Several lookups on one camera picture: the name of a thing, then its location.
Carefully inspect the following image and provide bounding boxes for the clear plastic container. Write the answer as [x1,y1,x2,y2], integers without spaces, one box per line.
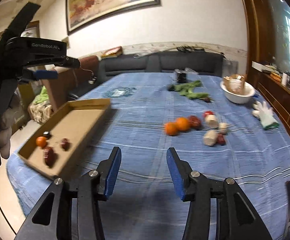
[222,59,238,77]

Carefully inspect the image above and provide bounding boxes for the white cable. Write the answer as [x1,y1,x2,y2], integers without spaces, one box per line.
[81,68,97,85]

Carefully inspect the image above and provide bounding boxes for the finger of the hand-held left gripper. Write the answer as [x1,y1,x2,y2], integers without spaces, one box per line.
[17,69,59,83]
[22,56,81,69]

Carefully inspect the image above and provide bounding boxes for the wooden cabinet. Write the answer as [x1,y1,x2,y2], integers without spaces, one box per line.
[251,61,290,157]

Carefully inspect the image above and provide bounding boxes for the white knit glove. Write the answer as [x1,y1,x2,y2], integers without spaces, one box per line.
[251,100,280,130]

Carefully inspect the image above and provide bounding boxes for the black tangled cables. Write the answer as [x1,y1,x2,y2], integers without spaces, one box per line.
[175,45,206,53]

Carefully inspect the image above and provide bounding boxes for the green leafy vegetable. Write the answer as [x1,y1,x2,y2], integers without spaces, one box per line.
[185,92,210,102]
[168,80,203,97]

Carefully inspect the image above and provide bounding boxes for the white flat box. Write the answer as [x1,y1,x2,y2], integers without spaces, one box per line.
[251,61,277,72]

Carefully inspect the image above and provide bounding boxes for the red flat box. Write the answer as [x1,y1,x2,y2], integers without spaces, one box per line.
[101,46,123,58]

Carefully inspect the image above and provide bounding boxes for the dark grey sofa backrest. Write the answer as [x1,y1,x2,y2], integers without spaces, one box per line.
[69,51,226,98]

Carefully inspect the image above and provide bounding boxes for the cardboard box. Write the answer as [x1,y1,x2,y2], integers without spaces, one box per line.
[18,98,112,181]

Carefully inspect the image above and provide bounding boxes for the black electronic device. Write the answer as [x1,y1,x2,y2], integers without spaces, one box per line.
[173,68,188,83]

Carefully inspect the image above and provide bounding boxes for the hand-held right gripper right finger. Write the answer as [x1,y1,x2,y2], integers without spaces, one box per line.
[166,147,273,240]

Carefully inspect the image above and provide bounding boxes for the white bowl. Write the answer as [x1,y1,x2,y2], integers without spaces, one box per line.
[220,80,256,104]

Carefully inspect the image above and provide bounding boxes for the brown plastic bag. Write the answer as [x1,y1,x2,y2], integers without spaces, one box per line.
[222,74,246,93]

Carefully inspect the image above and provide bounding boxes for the framed painting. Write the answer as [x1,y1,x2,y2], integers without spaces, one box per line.
[65,0,162,36]

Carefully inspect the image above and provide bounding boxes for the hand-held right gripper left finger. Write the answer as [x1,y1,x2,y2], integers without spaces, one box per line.
[15,146,122,240]

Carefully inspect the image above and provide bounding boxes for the wooden pillar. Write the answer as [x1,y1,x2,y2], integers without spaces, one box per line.
[237,0,263,80]

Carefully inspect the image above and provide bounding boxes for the green floral cloth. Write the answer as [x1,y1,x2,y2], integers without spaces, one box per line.
[28,86,53,123]

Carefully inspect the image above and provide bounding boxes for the person's left hand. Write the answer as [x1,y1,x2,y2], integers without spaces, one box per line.
[0,95,17,159]

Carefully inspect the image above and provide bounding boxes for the blue checkered blanket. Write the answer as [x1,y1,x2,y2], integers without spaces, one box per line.
[6,72,290,240]

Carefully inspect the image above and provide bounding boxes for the brown leather seat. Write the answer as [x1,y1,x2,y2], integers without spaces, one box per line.
[42,54,101,113]

